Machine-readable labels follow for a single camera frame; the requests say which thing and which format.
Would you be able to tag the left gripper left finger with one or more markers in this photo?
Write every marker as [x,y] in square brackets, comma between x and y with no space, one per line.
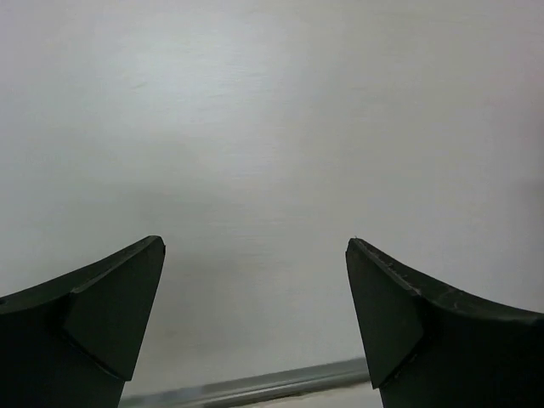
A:
[74,341]

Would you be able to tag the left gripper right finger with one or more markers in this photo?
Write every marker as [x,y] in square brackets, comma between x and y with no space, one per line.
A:
[429,344]

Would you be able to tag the aluminium front table rail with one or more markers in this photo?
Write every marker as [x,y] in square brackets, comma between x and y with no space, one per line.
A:
[259,389]

